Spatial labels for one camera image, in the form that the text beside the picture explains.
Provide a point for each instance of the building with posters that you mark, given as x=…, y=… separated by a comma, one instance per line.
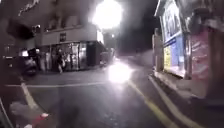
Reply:
x=186, y=40

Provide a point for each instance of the pale corner building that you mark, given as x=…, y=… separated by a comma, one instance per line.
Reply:
x=70, y=36

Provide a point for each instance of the dark parked vehicle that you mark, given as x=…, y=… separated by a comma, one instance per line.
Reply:
x=28, y=65

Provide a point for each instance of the person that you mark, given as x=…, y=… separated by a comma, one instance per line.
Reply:
x=60, y=61

